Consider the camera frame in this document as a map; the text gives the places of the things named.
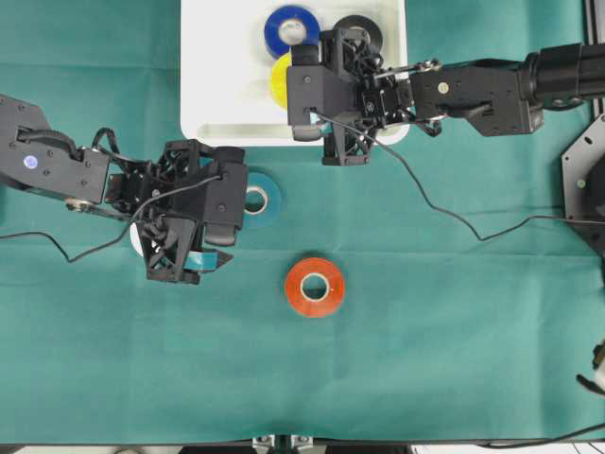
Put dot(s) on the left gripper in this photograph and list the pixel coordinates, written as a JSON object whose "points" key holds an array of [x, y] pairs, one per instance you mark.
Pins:
{"points": [[168, 255]]}

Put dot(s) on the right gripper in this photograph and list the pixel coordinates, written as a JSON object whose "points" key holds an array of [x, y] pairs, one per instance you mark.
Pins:
{"points": [[365, 99]]}

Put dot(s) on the yellow tape roll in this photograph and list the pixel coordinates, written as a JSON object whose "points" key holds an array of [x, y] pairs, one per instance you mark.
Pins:
{"points": [[278, 80]]}

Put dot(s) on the blue tape roll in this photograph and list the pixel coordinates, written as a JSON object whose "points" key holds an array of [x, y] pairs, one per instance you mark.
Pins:
{"points": [[287, 26]]}

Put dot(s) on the black tape roll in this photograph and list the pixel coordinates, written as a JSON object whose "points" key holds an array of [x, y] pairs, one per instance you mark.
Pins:
{"points": [[370, 27]]}

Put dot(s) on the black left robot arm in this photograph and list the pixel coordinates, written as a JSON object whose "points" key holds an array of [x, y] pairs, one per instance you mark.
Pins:
{"points": [[39, 160]]}

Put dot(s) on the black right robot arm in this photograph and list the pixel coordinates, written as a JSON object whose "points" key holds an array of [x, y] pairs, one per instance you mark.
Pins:
{"points": [[497, 98]]}

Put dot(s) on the white tape roll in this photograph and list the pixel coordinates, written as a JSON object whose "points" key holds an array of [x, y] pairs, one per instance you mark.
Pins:
{"points": [[135, 240]]}

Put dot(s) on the green tape roll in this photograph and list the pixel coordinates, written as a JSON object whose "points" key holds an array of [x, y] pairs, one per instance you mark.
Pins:
{"points": [[263, 201]]}

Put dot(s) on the white plastic tray case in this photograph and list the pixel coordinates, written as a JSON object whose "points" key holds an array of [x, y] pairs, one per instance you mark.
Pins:
{"points": [[225, 66]]}

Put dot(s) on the red tape roll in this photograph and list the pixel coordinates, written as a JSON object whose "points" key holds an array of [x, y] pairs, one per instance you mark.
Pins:
{"points": [[330, 275]]}

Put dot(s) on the green table cloth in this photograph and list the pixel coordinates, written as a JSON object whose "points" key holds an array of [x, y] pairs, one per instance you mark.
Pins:
{"points": [[439, 337]]}

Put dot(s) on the white black object at edge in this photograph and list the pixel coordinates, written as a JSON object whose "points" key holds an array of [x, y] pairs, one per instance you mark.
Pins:
{"points": [[596, 383]]}

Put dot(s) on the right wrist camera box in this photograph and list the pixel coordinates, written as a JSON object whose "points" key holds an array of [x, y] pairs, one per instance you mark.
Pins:
{"points": [[319, 80]]}

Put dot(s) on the metal bracket at table edge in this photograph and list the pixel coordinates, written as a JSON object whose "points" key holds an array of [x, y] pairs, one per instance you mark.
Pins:
{"points": [[282, 444]]}

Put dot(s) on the aluminium frame rail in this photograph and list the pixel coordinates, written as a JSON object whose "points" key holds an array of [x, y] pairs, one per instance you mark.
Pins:
{"points": [[594, 25]]}

